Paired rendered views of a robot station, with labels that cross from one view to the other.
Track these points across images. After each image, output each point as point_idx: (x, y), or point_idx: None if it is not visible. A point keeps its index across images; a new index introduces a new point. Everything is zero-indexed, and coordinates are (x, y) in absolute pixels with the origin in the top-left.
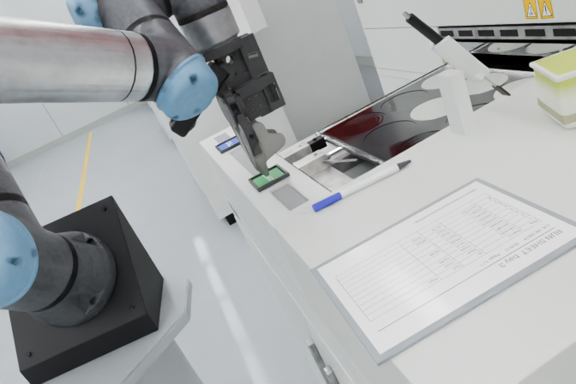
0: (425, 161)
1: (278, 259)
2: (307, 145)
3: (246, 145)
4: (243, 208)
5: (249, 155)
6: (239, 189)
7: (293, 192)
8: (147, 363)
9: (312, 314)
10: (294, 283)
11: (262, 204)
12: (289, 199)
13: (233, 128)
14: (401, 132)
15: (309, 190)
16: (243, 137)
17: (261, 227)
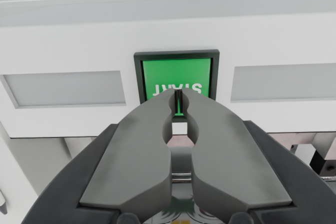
0: (3, 215)
1: (142, 2)
2: (327, 157)
3: (137, 146)
4: None
5: (187, 111)
6: (217, 17)
7: (81, 100)
8: None
9: (81, 1)
10: (96, 3)
11: (69, 41)
12: (60, 87)
13: (274, 193)
14: (205, 212)
15: (50, 120)
16: (126, 175)
17: (158, 7)
